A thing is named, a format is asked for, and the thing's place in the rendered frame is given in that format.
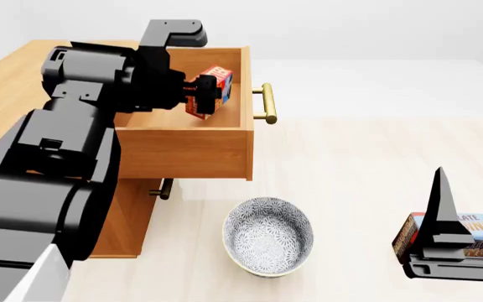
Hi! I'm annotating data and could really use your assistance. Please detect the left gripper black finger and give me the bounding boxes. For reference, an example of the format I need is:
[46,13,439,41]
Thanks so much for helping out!
[181,74,222,116]

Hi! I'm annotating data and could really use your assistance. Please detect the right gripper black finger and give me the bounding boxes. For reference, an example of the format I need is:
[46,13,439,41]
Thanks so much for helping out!
[416,166,476,259]

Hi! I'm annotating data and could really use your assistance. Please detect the red blue butter box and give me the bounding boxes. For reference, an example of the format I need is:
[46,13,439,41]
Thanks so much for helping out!
[184,65,234,121]

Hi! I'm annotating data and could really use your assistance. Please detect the wooden cabinet drawer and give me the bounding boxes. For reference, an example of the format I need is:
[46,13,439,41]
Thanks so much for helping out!
[113,45,255,182]

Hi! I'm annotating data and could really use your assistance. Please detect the wooden cabinet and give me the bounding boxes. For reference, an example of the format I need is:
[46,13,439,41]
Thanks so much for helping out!
[0,39,175,259]

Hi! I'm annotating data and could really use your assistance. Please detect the chocolate pudding box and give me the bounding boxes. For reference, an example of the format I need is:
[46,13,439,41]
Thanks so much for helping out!
[392,211,483,265]

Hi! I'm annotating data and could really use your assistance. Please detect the white blue patterned bowl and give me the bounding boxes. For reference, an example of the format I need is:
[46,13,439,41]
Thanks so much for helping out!
[222,196,315,279]

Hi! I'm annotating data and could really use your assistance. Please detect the white robot torso panel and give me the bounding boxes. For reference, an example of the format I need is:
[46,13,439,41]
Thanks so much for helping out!
[3,242,73,302]

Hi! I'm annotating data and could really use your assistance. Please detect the black gripper camera mount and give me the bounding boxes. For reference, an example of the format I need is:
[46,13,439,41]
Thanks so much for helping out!
[138,18,210,49]

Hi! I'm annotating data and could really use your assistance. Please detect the long brass drawer handle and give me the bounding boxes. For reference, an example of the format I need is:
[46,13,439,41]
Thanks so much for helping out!
[251,82,278,126]

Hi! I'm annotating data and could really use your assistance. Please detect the dark brass drawer handle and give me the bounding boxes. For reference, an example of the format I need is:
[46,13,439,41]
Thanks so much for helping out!
[148,178,174,201]

